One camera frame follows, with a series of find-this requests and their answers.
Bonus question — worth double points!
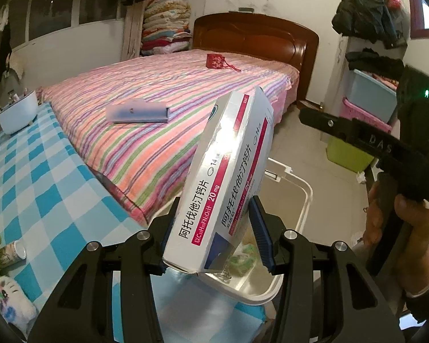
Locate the person's right hand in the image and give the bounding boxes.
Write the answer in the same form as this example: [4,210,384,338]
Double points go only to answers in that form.
[364,186,429,292]

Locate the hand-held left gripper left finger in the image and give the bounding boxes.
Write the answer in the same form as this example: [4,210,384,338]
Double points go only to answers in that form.
[27,199,182,343]

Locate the beige curtain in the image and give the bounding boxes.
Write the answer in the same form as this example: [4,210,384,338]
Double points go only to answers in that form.
[122,2,146,61]

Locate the pink plastic basket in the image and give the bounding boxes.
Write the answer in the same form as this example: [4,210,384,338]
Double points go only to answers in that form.
[342,96,394,133]

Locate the bed with striped sheet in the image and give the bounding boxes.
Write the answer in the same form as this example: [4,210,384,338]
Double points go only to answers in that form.
[39,48,300,227]

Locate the white and magenta medicine box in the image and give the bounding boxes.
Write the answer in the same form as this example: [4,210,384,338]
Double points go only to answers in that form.
[162,86,274,276]

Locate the printed paper cup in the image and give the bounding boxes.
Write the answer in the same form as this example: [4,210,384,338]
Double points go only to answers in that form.
[0,240,26,266]

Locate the blue storage box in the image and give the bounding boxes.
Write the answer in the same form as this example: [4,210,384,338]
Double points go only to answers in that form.
[347,69,397,122]

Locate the black hanging garment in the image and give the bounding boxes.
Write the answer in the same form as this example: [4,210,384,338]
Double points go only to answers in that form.
[0,25,13,83]

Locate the white plush toy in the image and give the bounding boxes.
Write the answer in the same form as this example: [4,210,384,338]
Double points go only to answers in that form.
[0,275,38,333]

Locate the white plastic bin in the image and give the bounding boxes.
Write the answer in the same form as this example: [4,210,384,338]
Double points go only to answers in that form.
[200,157,313,306]

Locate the green and white packet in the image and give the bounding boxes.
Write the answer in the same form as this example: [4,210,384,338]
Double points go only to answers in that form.
[229,243,258,277]

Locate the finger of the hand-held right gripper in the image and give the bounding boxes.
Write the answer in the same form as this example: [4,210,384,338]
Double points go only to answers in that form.
[299,102,398,161]

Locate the lavender case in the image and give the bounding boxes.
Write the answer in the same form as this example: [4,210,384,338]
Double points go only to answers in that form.
[105,97,170,124]

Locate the wooden headboard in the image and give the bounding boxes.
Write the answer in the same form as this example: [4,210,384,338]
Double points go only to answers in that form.
[192,12,319,108]

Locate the green plastic bin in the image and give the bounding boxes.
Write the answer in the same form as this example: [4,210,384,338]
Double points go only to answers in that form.
[327,134,372,172]

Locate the stack of folded quilts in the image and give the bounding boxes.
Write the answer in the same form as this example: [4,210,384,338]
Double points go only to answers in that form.
[140,0,193,57]

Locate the red pouch with tassel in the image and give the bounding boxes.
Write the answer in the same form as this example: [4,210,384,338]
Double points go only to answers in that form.
[206,53,241,72]

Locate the pile of black clothes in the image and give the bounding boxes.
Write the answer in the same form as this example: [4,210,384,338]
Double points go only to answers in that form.
[345,48,404,79]

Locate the person's right forearm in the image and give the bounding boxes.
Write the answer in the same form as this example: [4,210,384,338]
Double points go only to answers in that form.
[402,243,429,324]

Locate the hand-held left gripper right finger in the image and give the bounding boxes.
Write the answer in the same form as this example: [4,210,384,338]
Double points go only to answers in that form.
[248,196,404,343]

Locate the dark hanging jacket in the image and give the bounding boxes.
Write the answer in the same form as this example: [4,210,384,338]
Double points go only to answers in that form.
[332,0,403,49]

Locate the blue checkered cloth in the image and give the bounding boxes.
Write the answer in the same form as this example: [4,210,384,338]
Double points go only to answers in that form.
[0,102,269,343]

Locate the beige cloth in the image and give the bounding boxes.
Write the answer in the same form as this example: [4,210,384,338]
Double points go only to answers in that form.
[7,57,26,79]

